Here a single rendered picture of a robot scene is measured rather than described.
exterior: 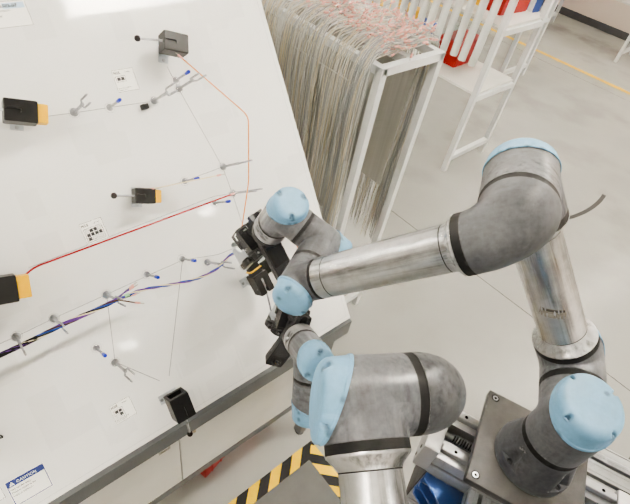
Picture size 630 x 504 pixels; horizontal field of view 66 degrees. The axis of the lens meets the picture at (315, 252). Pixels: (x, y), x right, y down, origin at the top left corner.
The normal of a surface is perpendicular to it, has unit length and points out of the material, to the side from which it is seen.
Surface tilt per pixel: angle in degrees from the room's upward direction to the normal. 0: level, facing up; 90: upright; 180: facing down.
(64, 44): 52
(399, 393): 24
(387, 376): 4
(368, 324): 0
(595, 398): 7
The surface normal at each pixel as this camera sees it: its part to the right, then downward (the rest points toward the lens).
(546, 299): -0.45, 0.63
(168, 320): 0.59, 0.04
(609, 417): 0.11, -0.62
